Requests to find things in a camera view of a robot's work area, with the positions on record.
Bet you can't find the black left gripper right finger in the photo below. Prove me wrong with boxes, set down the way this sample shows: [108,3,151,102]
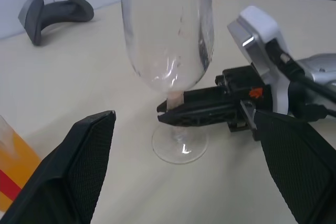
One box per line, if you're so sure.
[254,110,336,224]

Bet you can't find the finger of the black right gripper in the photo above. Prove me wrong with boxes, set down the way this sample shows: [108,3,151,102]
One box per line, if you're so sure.
[156,87,233,114]
[157,102,242,130]

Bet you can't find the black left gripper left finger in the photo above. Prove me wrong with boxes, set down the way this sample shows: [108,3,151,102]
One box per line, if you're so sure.
[0,110,117,224]

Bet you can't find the clear wine glass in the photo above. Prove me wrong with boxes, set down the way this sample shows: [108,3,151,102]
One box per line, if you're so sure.
[120,0,215,165]

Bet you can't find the orange and red packet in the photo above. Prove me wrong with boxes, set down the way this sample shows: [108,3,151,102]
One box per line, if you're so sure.
[0,114,42,213]

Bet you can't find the grey barcode scanner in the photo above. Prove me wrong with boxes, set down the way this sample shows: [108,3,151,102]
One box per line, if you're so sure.
[17,0,95,47]

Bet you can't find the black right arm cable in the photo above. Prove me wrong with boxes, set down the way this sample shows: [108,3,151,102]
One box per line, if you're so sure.
[267,37,336,119]

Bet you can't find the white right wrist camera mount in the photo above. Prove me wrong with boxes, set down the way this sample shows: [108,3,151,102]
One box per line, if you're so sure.
[226,5,292,116]

